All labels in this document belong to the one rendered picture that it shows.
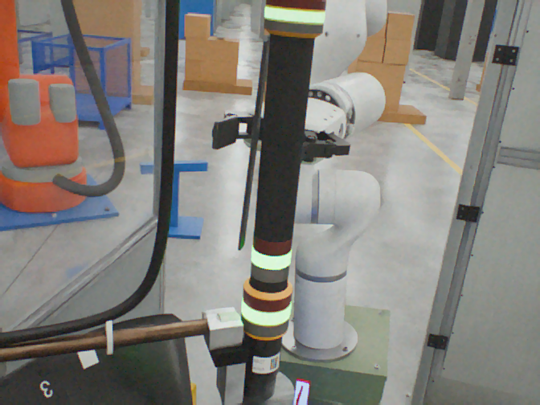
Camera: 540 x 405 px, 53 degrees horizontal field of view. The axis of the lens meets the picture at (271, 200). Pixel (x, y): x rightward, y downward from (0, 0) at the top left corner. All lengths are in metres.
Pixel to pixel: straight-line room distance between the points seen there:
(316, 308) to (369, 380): 0.19
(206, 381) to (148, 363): 2.17
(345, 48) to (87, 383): 0.59
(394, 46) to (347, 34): 7.79
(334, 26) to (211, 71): 8.92
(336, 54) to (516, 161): 1.51
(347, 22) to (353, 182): 0.40
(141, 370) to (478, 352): 2.15
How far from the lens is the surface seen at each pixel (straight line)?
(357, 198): 1.15
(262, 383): 0.53
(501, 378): 2.74
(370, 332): 1.41
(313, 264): 1.21
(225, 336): 0.48
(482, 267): 2.45
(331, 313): 1.27
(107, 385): 0.63
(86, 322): 0.46
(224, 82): 9.79
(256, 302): 0.47
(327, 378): 1.30
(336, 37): 0.87
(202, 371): 2.87
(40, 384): 0.63
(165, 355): 0.65
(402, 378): 3.02
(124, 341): 0.47
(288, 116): 0.41
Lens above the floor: 1.81
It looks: 21 degrees down
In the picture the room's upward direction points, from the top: 5 degrees clockwise
